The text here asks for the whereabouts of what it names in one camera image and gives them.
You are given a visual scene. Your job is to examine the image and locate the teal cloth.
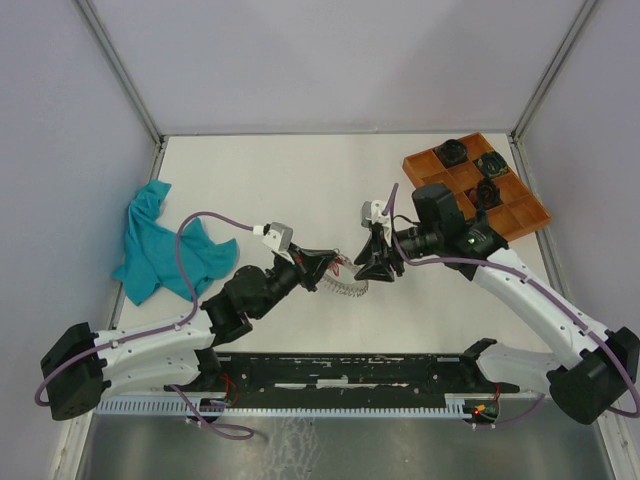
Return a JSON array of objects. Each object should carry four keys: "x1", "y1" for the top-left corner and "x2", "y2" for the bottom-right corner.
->
[{"x1": 112, "y1": 180, "x2": 239, "y2": 306}]

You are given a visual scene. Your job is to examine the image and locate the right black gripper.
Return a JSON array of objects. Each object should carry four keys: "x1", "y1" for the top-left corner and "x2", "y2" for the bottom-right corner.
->
[{"x1": 354, "y1": 223, "x2": 441, "y2": 284}]

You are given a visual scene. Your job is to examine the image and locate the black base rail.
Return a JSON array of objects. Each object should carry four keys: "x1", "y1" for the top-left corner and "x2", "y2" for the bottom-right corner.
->
[{"x1": 181, "y1": 352, "x2": 520, "y2": 406}]

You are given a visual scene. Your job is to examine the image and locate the aluminium frame post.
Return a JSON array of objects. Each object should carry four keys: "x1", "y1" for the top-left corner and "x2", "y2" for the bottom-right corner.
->
[
  {"x1": 510, "y1": 0, "x2": 602, "y2": 143},
  {"x1": 71, "y1": 0, "x2": 164, "y2": 148}
]

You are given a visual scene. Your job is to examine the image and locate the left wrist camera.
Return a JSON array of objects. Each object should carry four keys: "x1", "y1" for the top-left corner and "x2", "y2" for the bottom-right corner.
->
[{"x1": 252, "y1": 222, "x2": 294, "y2": 264}]

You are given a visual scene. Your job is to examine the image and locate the black round part lower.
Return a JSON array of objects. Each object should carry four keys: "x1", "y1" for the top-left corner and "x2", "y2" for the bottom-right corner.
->
[{"x1": 465, "y1": 179, "x2": 502, "y2": 210}]

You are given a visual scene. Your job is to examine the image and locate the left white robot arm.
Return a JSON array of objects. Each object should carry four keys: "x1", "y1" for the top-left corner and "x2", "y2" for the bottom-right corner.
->
[{"x1": 35, "y1": 245, "x2": 338, "y2": 421}]

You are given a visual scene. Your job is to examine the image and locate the black round part top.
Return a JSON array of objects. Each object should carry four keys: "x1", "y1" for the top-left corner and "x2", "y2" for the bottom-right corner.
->
[{"x1": 434, "y1": 139, "x2": 468, "y2": 168}]

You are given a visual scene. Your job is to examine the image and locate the right aluminium frame post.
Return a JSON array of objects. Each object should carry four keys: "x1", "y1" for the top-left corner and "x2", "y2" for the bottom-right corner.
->
[{"x1": 510, "y1": 0, "x2": 602, "y2": 143}]

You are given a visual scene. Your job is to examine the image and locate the green yellow round part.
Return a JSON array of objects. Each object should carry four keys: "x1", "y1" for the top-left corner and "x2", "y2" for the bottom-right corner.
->
[{"x1": 475, "y1": 151, "x2": 509, "y2": 179}]

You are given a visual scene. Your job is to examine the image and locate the left aluminium frame post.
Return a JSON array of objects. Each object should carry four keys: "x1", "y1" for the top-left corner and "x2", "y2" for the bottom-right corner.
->
[{"x1": 71, "y1": 0, "x2": 164, "y2": 148}]

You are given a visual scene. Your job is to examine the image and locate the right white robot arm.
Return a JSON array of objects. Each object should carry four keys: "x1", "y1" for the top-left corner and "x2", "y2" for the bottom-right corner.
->
[{"x1": 355, "y1": 184, "x2": 639, "y2": 425}]

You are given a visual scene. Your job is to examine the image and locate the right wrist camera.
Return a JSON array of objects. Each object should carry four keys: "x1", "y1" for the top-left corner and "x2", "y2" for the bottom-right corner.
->
[{"x1": 360, "y1": 200, "x2": 391, "y2": 229}]

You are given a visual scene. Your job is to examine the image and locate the white slotted cable duct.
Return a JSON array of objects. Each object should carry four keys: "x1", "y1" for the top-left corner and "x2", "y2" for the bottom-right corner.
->
[{"x1": 95, "y1": 390, "x2": 471, "y2": 419}]

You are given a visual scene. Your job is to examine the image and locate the silver keyring with keys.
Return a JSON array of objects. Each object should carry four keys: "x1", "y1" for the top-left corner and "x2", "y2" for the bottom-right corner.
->
[{"x1": 322, "y1": 261, "x2": 369, "y2": 298}]

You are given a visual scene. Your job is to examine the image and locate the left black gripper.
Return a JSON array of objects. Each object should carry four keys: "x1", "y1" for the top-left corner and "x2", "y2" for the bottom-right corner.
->
[{"x1": 253, "y1": 242, "x2": 337, "y2": 319}]

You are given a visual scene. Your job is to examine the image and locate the black round part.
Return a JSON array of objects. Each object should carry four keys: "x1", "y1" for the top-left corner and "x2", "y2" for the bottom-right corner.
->
[
  {"x1": 434, "y1": 139, "x2": 468, "y2": 168},
  {"x1": 465, "y1": 179, "x2": 502, "y2": 210}
]

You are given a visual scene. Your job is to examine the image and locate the orange compartment tray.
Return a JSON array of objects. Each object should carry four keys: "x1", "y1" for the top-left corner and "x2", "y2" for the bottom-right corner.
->
[{"x1": 403, "y1": 133, "x2": 551, "y2": 241}]

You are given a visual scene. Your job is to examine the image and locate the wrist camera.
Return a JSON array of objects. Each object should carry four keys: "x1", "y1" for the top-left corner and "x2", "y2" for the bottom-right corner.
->
[
  {"x1": 360, "y1": 200, "x2": 391, "y2": 229},
  {"x1": 252, "y1": 222, "x2": 294, "y2": 264}
]

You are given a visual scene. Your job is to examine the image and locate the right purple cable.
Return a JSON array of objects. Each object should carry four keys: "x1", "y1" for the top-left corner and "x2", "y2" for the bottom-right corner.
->
[{"x1": 380, "y1": 182, "x2": 640, "y2": 429}]

